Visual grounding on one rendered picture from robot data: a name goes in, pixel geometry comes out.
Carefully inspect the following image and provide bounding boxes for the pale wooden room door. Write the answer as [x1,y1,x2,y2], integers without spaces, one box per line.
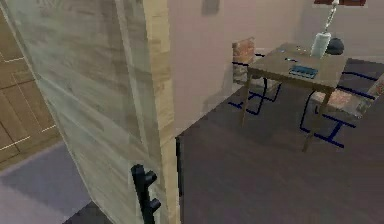
[0,0,182,224]

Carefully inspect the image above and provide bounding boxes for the brown wooden table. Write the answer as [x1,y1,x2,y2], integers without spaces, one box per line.
[238,42,348,153]

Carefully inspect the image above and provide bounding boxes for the black round object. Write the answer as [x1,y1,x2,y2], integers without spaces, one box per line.
[325,37,345,56]

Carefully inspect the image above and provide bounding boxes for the dark red framed picture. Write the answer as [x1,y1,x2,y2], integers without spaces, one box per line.
[313,0,368,7]

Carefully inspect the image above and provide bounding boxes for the brick pattern blue frame chair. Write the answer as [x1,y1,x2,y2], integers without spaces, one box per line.
[298,70,384,150]
[227,36,283,117]

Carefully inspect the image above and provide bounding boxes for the black door handle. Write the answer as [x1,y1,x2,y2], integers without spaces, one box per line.
[130,163,162,224]

